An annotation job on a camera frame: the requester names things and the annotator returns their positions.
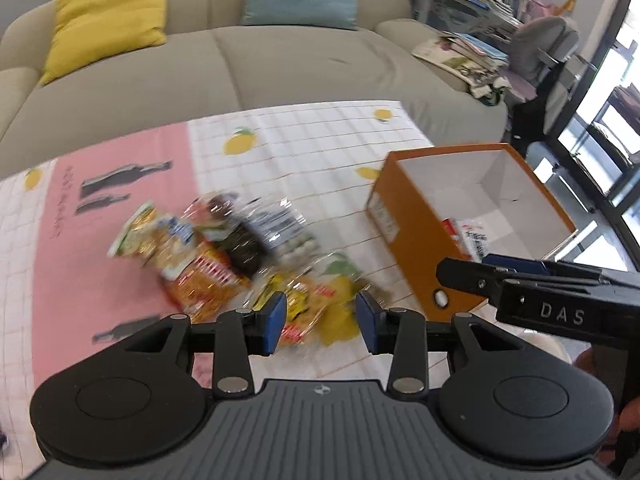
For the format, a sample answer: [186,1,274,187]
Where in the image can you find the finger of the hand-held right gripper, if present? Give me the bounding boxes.
[436,258,507,307]
[481,254,640,287]

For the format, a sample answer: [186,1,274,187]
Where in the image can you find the white red snack packet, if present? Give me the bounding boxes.
[441,217,489,262]

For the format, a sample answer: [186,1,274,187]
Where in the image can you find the grey office chair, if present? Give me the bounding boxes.
[502,16,598,161]

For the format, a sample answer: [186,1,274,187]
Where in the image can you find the lemon print tablecloth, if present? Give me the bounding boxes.
[0,100,576,476]

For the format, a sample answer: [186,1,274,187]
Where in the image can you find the pile of snack packets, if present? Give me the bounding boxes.
[109,191,386,348]

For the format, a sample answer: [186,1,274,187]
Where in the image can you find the black framed glass door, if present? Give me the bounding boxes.
[550,0,640,261]

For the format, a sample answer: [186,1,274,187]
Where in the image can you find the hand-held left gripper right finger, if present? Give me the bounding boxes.
[355,291,526,396]

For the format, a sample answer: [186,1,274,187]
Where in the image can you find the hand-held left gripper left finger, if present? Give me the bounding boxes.
[120,291,289,396]

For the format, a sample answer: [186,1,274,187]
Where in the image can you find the grey desk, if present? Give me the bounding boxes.
[412,0,521,41]

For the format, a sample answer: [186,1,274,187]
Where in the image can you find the white green tote bag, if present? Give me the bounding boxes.
[467,72,508,107]

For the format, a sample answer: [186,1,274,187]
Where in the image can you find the person's right hand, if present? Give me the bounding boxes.
[614,397,640,461]

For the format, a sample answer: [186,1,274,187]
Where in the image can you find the beige sofa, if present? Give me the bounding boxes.
[0,0,508,181]

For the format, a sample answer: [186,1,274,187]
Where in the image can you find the stack of magazines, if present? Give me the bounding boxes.
[411,30,511,81]

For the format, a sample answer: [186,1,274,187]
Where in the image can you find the orange cardboard box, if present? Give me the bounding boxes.
[366,142,577,322]

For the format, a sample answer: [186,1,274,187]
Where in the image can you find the yellow cushion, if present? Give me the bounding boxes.
[39,0,168,86]

